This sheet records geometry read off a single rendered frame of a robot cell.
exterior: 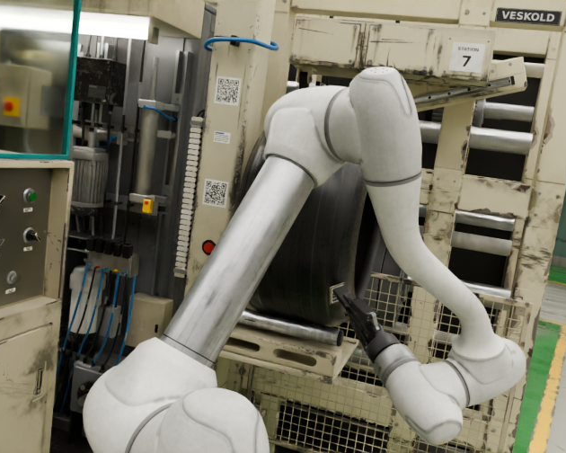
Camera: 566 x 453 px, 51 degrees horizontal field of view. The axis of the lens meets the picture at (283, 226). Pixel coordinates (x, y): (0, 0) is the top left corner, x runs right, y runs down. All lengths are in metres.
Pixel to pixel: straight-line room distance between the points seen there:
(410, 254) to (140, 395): 0.51
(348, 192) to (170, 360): 0.65
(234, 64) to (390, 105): 0.81
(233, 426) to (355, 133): 0.50
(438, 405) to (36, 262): 1.05
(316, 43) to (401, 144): 0.98
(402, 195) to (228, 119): 0.80
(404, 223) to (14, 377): 1.04
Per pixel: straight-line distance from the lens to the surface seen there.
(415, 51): 1.86
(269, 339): 1.62
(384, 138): 0.98
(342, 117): 1.01
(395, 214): 1.03
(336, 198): 1.40
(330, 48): 1.91
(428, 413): 1.20
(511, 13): 2.20
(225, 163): 1.70
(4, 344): 1.57
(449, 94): 1.97
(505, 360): 1.29
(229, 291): 0.99
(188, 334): 0.99
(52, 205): 1.66
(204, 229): 1.74
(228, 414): 0.82
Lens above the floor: 1.39
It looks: 8 degrees down
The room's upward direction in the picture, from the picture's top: 8 degrees clockwise
